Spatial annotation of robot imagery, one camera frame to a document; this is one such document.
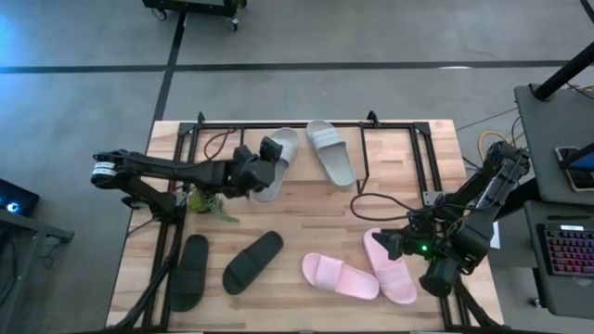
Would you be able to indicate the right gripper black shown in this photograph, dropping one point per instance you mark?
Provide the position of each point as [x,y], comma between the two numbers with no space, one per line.
[420,236]

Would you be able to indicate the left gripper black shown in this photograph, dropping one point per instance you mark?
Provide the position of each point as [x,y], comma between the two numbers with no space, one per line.
[248,176]

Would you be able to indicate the pink rubber slide sandal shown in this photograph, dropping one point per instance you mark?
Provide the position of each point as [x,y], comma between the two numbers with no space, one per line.
[334,274]
[394,278]

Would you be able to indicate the grey rubber slide sandal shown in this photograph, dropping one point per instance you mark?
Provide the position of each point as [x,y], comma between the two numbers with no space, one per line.
[331,158]
[290,153]

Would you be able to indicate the black rubber slide sandal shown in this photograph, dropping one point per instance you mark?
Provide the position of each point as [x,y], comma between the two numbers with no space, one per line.
[189,273]
[250,262]

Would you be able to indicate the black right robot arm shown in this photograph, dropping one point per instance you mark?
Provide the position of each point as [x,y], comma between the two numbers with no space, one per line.
[503,171]

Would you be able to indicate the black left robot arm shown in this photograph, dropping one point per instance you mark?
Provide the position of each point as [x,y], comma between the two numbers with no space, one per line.
[162,169]

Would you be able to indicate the small potted succulent plant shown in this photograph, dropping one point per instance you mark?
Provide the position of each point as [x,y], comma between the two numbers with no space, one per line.
[200,202]

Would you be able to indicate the grey metal mounting plate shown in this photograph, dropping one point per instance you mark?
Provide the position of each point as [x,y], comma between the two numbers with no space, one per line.
[429,198]

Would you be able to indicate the white paper sheet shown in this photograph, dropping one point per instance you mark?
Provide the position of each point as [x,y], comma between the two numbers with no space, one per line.
[496,236]

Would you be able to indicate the grey keyboard desk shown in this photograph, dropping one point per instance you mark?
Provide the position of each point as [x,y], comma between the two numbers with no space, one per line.
[533,278]

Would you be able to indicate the backlit rainbow keyboard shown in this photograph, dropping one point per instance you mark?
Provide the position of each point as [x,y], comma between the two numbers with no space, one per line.
[571,253]

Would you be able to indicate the grey desk top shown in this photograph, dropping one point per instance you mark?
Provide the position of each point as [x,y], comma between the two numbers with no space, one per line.
[538,139]

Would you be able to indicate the black cart with caster wheels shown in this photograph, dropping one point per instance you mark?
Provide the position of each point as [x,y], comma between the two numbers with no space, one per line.
[195,5]

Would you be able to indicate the black smartphone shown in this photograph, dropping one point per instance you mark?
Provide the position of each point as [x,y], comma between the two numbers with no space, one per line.
[575,181]

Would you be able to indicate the tablet with blue screen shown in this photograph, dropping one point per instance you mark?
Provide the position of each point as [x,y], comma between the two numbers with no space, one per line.
[585,162]

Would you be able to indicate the dark metal equipment stand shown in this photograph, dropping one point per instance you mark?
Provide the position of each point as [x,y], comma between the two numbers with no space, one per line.
[28,227]

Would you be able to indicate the black device with blue light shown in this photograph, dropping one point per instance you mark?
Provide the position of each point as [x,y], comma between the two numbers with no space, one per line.
[21,199]

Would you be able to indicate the black monitor pole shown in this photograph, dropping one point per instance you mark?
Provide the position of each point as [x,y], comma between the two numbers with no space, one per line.
[561,74]

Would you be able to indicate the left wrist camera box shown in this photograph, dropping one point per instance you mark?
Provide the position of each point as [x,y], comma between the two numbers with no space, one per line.
[270,149]

